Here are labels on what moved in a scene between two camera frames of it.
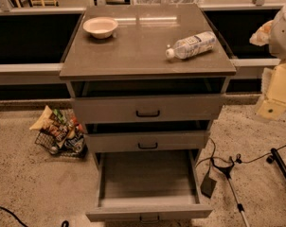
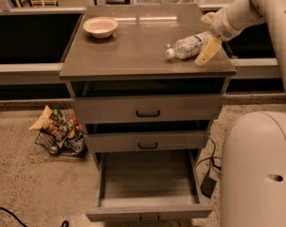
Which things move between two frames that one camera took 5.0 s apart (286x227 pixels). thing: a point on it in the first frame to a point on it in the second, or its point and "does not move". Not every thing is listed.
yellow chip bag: x=44 y=120 does not move
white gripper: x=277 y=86 to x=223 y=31
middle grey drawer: x=147 y=136 does not move
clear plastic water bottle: x=192 y=45 does not move
